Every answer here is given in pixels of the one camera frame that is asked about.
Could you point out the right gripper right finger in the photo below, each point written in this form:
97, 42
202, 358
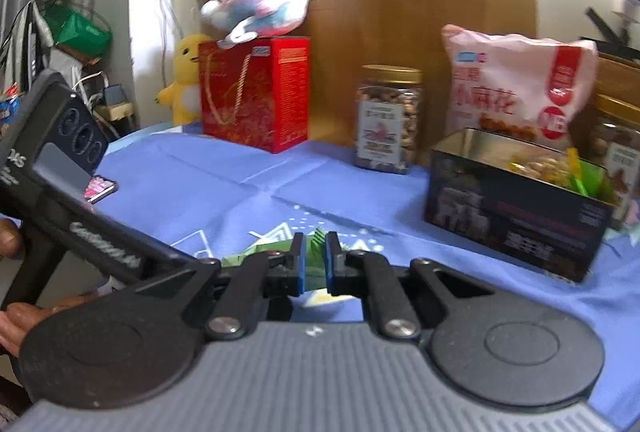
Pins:
369, 277

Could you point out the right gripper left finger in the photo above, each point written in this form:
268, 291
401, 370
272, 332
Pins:
261, 277

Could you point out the green snack packet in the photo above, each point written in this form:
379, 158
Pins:
315, 270

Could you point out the left hand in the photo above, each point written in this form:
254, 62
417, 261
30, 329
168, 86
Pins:
19, 318

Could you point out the small pink packet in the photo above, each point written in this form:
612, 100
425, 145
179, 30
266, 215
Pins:
99, 188

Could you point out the green bag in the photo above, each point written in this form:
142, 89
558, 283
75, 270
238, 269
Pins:
77, 30

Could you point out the yellow plush duck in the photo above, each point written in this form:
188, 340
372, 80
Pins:
183, 96

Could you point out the cashew jar gold lid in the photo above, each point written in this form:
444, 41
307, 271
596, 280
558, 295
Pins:
389, 100

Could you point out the red gift box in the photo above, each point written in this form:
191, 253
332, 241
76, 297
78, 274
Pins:
257, 93

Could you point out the black metal tin box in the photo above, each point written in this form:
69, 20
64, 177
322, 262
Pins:
472, 194

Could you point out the pistachio packet yellow edge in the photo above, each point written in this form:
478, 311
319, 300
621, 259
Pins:
560, 169

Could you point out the pink snack bag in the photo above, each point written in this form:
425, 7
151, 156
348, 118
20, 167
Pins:
529, 89

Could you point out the pink white plush toy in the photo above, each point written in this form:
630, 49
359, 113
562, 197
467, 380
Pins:
246, 20

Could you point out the pecan jar gold lid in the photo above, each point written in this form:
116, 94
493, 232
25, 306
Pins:
614, 144

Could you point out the brown cushion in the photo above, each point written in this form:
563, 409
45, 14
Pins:
618, 78

